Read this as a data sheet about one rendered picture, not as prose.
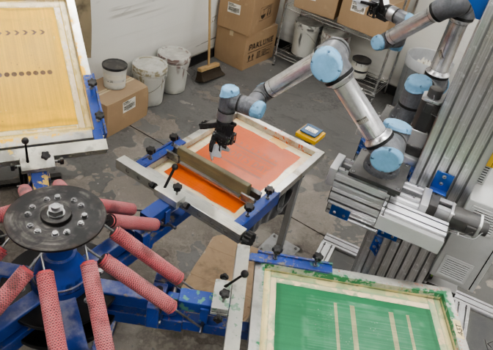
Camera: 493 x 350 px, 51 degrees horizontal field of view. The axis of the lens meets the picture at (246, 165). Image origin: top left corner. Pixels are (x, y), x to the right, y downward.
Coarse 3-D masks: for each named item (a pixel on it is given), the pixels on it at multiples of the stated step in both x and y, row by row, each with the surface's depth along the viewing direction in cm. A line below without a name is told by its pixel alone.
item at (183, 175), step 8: (240, 128) 281; (240, 136) 275; (248, 136) 276; (256, 136) 277; (208, 144) 265; (248, 144) 270; (256, 144) 272; (200, 152) 258; (208, 152) 259; (216, 160) 254; (184, 168) 245; (224, 168) 250; (176, 176) 239; (184, 176) 240; (192, 176) 241; (200, 176) 242; (184, 184) 236; (192, 184) 236; (200, 184) 237
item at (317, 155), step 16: (208, 128) 270; (272, 128) 280; (192, 144) 261; (288, 144) 276; (304, 144) 273; (160, 160) 243; (320, 160) 268; (160, 176) 232; (288, 176) 247; (192, 192) 226
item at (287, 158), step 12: (264, 144) 273; (276, 156) 265; (288, 156) 267; (276, 168) 257; (252, 180) 246; (264, 180) 248; (204, 192) 233; (216, 192) 235; (228, 192) 236; (228, 204) 229; (240, 204) 231
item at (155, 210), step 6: (156, 204) 209; (162, 204) 210; (168, 204) 210; (144, 210) 205; (150, 210) 206; (156, 210) 206; (162, 210) 207; (174, 210) 215; (144, 216) 204; (150, 216) 203; (156, 216) 205; (162, 216) 209
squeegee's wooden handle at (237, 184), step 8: (184, 152) 239; (192, 152) 239; (184, 160) 241; (192, 160) 238; (200, 160) 235; (208, 160) 236; (200, 168) 237; (208, 168) 234; (216, 168) 232; (208, 176) 237; (216, 176) 233; (224, 176) 230; (232, 176) 229; (224, 184) 233; (232, 184) 230; (240, 184) 227; (248, 184) 226; (240, 192) 229; (248, 192) 228
